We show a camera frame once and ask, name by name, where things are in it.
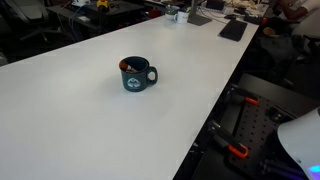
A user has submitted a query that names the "dark green mug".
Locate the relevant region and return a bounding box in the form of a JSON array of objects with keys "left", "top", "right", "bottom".
[{"left": 118, "top": 55, "right": 159, "bottom": 93}]

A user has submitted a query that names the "red and white marker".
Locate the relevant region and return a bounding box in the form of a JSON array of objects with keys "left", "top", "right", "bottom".
[{"left": 119, "top": 60, "right": 139, "bottom": 74}]

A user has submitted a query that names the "person forearm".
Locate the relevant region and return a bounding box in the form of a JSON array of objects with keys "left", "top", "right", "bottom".
[{"left": 276, "top": 0, "right": 320, "bottom": 20}]

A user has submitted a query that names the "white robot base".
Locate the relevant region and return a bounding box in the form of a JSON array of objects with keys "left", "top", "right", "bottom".
[{"left": 277, "top": 107, "right": 320, "bottom": 180}]

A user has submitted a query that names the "red object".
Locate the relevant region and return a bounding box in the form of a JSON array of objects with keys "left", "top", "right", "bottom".
[{"left": 148, "top": 8, "right": 163, "bottom": 19}]

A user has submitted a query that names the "green and white mug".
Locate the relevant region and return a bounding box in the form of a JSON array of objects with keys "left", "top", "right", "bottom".
[{"left": 164, "top": 4, "right": 180, "bottom": 21}]

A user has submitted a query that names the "grey monitor stand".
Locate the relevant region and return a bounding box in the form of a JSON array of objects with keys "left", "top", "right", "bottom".
[{"left": 187, "top": 0, "right": 213, "bottom": 27}]

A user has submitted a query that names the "black orange clamp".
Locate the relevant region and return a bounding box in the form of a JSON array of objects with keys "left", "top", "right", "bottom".
[
  {"left": 224, "top": 87, "right": 260, "bottom": 106},
  {"left": 208, "top": 120, "right": 250, "bottom": 160}
]

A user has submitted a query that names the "black flat pad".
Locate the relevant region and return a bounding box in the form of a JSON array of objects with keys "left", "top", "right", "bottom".
[{"left": 218, "top": 19, "right": 249, "bottom": 42}]

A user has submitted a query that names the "black box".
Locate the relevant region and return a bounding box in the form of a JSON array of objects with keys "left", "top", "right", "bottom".
[{"left": 205, "top": 0, "right": 226, "bottom": 11}]

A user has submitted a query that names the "yellow object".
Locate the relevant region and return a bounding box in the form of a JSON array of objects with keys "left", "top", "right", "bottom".
[{"left": 96, "top": 0, "right": 110, "bottom": 9}]

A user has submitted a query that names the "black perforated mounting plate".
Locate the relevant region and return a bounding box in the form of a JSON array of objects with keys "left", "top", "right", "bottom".
[{"left": 229, "top": 94, "right": 303, "bottom": 179}]

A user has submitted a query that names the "black case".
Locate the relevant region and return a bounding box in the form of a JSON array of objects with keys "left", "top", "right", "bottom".
[{"left": 243, "top": 13, "right": 265, "bottom": 26}]

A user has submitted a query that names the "black connector block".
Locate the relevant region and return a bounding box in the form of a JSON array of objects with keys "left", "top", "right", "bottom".
[{"left": 266, "top": 105, "right": 296, "bottom": 125}]

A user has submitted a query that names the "dark office chair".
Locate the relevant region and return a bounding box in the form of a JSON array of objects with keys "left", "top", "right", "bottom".
[{"left": 258, "top": 16, "right": 320, "bottom": 88}]

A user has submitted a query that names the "grey office chair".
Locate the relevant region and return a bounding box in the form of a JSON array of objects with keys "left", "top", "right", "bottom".
[{"left": 4, "top": 0, "right": 51, "bottom": 43}]

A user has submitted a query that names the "blue cable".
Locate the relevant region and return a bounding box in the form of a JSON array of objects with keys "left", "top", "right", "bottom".
[{"left": 68, "top": 4, "right": 86, "bottom": 34}]

